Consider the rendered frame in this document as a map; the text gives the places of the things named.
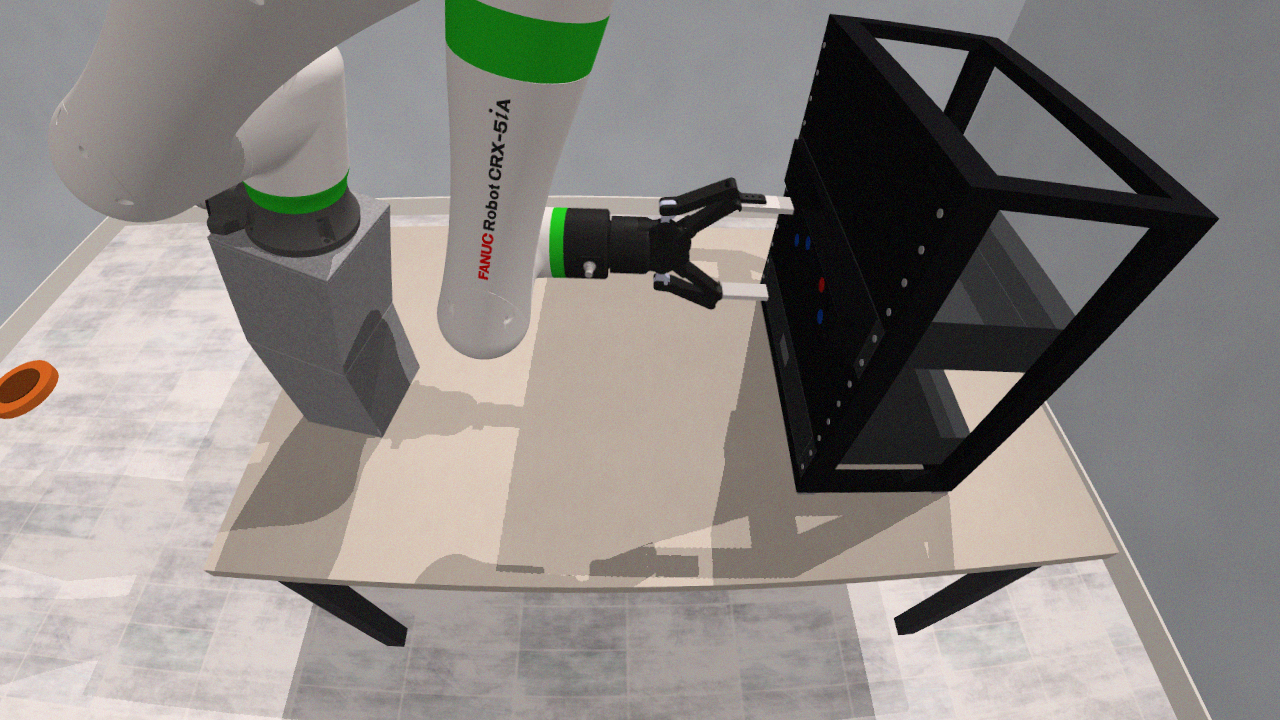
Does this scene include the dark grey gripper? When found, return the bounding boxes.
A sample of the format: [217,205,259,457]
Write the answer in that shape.
[611,177,794,310]

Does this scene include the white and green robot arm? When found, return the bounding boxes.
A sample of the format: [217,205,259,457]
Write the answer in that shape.
[47,0,614,360]

